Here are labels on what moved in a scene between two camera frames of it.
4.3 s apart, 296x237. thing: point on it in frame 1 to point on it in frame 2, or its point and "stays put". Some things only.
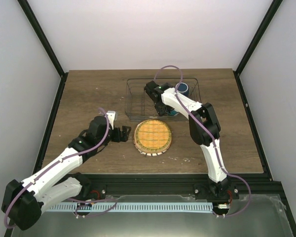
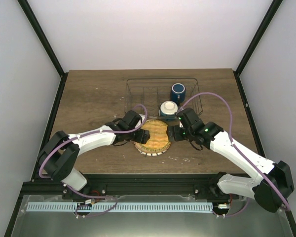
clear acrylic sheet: x=252 y=216 stays put
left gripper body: x=117 y=138 to x=142 y=138
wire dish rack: x=139 y=104 stays put
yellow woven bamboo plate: x=152 y=135 stays put
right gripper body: x=162 y=109 to x=178 y=137
